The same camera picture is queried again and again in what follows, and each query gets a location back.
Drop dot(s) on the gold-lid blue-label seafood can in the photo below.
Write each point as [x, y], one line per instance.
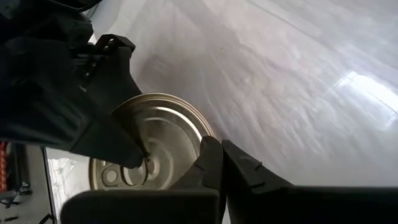
[174, 130]

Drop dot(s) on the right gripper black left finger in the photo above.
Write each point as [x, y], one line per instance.
[186, 205]

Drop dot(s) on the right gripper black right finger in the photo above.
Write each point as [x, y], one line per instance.
[280, 205]

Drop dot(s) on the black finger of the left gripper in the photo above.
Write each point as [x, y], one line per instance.
[109, 133]

